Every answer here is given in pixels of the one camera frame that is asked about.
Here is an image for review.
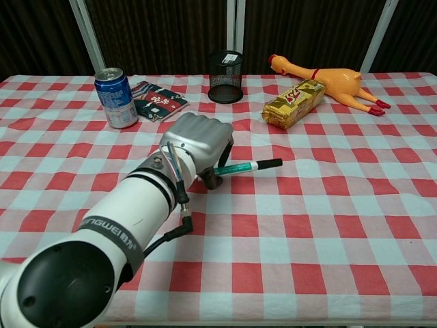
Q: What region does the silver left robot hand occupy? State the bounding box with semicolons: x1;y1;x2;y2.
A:
159;112;234;190

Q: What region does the white green marker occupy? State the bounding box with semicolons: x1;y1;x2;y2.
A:
214;161;259;177

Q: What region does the black marker cap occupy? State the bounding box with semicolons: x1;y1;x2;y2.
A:
256;158;284;171

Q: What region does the dark printed snack packet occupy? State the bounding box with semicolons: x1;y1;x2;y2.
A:
130;81;190;123

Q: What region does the black mesh pen holder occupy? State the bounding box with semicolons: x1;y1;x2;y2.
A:
208;50;244;104

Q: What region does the blue drink can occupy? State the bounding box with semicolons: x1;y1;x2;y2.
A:
94;67;139;129

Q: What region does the yellow cracker package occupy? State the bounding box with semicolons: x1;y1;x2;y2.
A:
262;78;326;130

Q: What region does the red white checkered tablecloth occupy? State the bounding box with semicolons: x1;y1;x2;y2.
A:
0;72;437;325

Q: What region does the yellow rubber chicken toy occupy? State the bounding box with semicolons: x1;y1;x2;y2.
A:
268;54;392;116

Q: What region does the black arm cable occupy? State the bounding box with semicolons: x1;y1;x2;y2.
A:
142;141;194;258

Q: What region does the white frame post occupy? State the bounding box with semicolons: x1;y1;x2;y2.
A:
226;0;246;74
360;0;399;74
68;0;106;74

